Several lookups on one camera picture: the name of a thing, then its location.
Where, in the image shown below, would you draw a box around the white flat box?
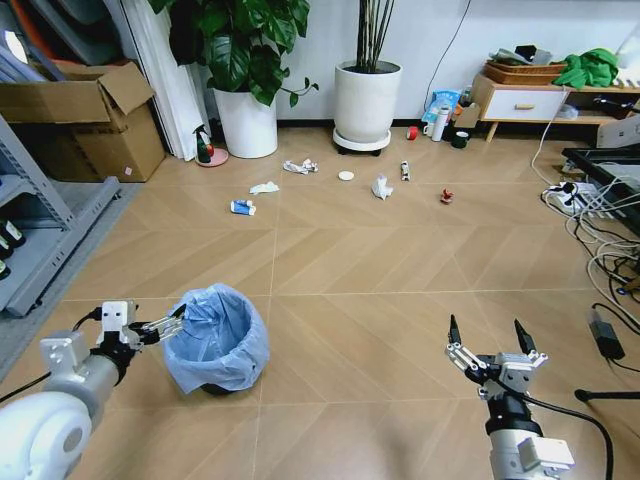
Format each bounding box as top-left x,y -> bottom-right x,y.
596,118 -> 640,149

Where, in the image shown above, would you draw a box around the black stand leg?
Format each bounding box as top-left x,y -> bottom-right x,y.
573,388 -> 640,405

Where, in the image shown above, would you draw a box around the thin stemmed plant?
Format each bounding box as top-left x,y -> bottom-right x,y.
354,0 -> 397,74

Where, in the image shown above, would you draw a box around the large open cardboard box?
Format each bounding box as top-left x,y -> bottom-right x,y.
0,60 -> 167,184

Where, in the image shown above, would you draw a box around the white thermos bottle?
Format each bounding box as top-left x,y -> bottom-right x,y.
430,105 -> 450,143

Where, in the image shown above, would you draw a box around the broad leaf green plant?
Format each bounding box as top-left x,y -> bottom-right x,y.
147,0 -> 320,108

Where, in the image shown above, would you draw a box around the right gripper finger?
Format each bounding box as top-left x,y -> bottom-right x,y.
443,314 -> 484,379
514,319 -> 550,369

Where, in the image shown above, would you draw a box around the white leaning boards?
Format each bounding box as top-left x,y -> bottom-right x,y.
121,0 -> 202,162

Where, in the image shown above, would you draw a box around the wide white plant pot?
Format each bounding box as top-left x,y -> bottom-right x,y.
333,59 -> 404,144

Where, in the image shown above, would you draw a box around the black power adapter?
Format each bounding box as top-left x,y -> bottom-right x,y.
589,303 -> 627,362

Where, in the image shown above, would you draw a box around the white power strip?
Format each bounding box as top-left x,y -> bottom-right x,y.
543,181 -> 597,212

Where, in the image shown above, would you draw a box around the blue snack bag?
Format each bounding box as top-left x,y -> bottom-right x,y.
420,89 -> 462,124

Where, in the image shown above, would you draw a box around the green cloth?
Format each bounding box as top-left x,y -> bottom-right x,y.
551,47 -> 622,92

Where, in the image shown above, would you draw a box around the wooden cabinet with white drawer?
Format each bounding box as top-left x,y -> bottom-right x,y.
471,73 -> 640,144

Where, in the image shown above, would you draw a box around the tangled floor cables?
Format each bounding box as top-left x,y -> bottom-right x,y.
564,174 -> 640,321

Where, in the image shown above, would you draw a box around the crumpled white plastic bag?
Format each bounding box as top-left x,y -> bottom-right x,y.
370,172 -> 395,202

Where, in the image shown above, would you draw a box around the blue plastic bin liner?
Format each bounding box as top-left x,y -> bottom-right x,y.
163,283 -> 272,395

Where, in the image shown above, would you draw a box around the long white cable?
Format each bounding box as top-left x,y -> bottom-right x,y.
530,84 -> 572,187

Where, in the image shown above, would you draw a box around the black metal frame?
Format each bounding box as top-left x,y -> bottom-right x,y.
561,146 -> 640,227

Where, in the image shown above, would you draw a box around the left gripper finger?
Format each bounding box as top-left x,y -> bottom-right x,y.
134,304 -> 190,335
140,327 -> 185,345

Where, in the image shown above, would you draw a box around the tall white plant pot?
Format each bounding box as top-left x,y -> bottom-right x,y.
213,87 -> 279,160

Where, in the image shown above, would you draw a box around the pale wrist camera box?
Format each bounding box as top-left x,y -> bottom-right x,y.
101,300 -> 137,335
498,351 -> 535,397

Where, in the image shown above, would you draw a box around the white wheeled pot saucer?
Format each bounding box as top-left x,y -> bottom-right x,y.
332,126 -> 392,157

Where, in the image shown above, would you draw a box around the black wall cable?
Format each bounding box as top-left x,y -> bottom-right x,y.
428,0 -> 474,109

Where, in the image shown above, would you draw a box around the grey metal shelf rack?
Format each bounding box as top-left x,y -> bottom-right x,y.
0,115 -> 122,319

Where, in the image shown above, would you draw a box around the dark bottle with label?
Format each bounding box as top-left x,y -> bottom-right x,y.
0,217 -> 28,251

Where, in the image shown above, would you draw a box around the pink round plate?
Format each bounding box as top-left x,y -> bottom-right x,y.
194,147 -> 230,168

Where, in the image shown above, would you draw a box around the small open cardboard box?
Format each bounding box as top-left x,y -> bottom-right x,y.
453,101 -> 483,133

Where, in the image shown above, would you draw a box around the green spray bottle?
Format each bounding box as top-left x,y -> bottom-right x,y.
192,124 -> 214,165

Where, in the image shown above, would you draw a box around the black round trash bin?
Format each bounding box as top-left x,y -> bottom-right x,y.
198,369 -> 265,397

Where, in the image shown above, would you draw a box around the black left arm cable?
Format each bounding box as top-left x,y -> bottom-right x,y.
0,371 -> 52,404

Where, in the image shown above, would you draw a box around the crumpled printed paper ball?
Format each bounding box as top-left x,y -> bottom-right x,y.
282,158 -> 321,176

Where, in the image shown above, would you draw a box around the brown wicker basket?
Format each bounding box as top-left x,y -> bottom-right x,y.
481,58 -> 569,87

